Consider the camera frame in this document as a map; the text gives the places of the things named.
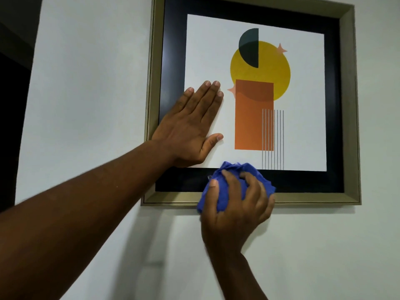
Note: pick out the person's right hand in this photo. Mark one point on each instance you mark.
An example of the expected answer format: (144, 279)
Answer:
(231, 224)

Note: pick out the person's left hand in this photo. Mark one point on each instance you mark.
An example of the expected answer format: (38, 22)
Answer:
(186, 134)

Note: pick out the person's left middle finger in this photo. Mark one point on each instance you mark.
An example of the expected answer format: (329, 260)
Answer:
(207, 101)

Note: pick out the person's left thumb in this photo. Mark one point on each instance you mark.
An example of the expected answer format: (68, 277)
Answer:
(211, 146)

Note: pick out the person's right little finger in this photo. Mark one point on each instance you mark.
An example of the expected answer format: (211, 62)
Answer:
(271, 206)

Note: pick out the person's left little finger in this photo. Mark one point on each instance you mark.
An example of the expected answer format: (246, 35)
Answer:
(182, 101)

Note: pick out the person's right middle finger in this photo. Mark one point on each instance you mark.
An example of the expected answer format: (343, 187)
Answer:
(251, 184)

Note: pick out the person's right thumb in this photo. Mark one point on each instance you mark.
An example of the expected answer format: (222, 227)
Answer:
(212, 198)

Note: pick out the blue cleaning cloth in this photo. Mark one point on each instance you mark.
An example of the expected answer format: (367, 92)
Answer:
(222, 193)

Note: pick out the gold framed abstract picture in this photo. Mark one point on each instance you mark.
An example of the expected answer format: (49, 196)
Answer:
(306, 106)

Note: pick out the person's left forearm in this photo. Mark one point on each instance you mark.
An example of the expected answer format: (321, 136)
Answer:
(78, 215)

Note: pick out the person's right forearm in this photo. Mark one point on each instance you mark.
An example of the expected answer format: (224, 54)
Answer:
(237, 278)

